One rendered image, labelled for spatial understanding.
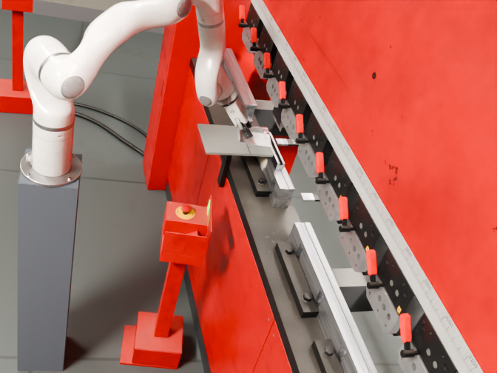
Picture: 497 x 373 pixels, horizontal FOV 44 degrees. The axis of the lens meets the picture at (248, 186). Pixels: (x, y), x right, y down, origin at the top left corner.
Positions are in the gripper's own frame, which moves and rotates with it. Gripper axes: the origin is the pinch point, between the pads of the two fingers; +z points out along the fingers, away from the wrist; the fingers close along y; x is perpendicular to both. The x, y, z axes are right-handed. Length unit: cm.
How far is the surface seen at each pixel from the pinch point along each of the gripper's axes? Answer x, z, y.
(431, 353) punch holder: -37, -3, -117
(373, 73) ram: -50, -35, -54
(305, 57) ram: -33.0, -25.2, -14.0
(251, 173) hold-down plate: 5.1, 12.9, -9.8
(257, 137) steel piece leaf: -1.8, 6.0, 1.0
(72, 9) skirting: 137, 10, 277
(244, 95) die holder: 1.8, 7.2, 37.0
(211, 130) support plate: 12.5, -5.7, 0.9
